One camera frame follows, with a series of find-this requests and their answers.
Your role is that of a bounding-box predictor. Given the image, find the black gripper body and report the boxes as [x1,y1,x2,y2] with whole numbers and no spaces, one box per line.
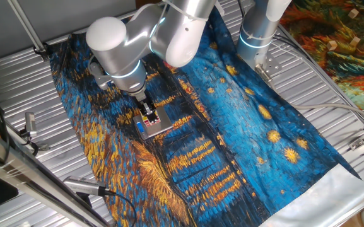
[136,97,155,115]

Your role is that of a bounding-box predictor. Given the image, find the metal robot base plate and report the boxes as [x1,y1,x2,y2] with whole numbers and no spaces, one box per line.
[254,52,282,83]

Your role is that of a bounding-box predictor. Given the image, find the grey hose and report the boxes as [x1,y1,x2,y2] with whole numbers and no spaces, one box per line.
[263,71,364,127]

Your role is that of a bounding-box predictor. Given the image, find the Rubik's cube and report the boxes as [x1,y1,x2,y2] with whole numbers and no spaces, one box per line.
[141,113,161,128]

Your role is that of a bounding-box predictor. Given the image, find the grey metal pole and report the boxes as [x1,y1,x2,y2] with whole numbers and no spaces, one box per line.
[6,0,50,62]

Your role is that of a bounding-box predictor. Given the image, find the black camera cable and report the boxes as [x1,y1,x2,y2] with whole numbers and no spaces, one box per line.
[105,190,138,227]

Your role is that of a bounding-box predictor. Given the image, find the silver camera with cable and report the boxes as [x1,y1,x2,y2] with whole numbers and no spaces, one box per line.
[63,175,113,197]

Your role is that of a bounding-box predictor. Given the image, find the aluminium frame beam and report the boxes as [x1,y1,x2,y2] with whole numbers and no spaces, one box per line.
[0,121,110,227]

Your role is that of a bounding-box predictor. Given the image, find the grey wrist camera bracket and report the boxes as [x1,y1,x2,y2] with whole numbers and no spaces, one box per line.
[88,61,112,91]

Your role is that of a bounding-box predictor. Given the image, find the blue starry night painted cloth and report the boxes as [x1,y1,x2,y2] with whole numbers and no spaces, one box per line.
[49,6,364,227]

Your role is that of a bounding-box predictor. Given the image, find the orange painted cloth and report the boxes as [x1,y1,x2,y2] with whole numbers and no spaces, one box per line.
[279,0,364,111]

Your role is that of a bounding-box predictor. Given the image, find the silver digital scale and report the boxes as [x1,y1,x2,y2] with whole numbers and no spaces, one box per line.
[132,106,173,141]

